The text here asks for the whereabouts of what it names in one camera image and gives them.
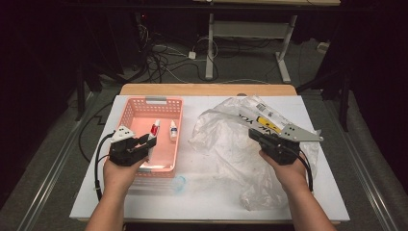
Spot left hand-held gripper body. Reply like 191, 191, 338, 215
108, 124, 143, 167

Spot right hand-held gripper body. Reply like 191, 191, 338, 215
256, 123, 324, 167

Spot red and white tube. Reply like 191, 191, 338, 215
146, 118, 162, 163

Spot pink perforated plastic basket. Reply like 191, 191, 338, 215
110, 95, 185, 178

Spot white bottle with blue label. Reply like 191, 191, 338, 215
168, 119, 178, 142

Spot clear plastic bag yellow face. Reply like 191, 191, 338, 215
188, 94, 321, 211

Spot person's right hand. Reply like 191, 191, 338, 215
259, 148, 311, 193

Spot person's left hand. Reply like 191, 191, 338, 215
103, 155, 147, 193

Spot black stand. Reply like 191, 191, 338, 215
75, 61, 104, 122
296, 68, 350, 133

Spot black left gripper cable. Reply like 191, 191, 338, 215
93, 131, 115, 202

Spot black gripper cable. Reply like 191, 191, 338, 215
297, 150, 315, 193
93, 131, 115, 202

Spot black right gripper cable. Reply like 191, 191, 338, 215
297, 150, 315, 193

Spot black floor cable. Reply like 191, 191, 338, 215
78, 101, 115, 163

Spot tangle of floor cables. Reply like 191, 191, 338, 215
138, 22, 222, 85

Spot metal floor rail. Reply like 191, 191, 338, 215
317, 95, 400, 231
15, 92, 97, 231

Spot white metal desk frame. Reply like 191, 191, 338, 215
205, 13, 298, 85

